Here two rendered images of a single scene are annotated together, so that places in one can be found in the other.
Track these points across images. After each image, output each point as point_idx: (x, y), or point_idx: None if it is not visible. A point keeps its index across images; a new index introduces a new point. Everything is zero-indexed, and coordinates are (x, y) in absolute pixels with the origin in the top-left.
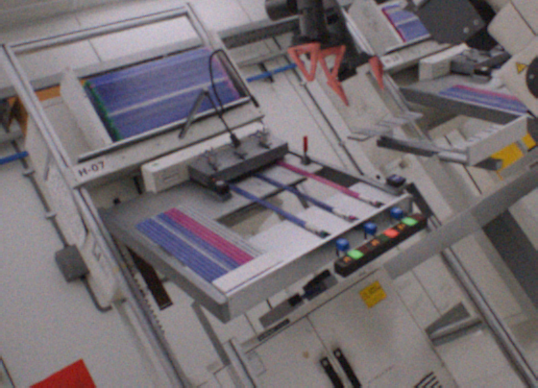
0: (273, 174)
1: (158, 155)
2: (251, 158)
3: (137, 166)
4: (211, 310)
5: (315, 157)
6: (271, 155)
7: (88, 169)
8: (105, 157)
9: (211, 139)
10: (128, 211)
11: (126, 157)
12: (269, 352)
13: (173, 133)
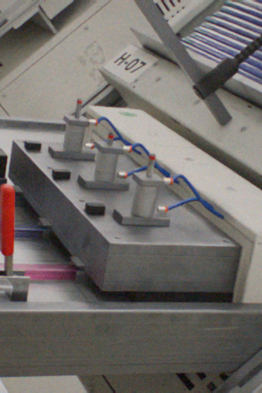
0: None
1: (173, 117)
2: (54, 189)
3: (165, 123)
4: None
5: (1, 308)
6: (77, 234)
7: (127, 61)
8: (154, 62)
9: (225, 169)
10: (25, 136)
11: (159, 82)
12: None
13: (234, 104)
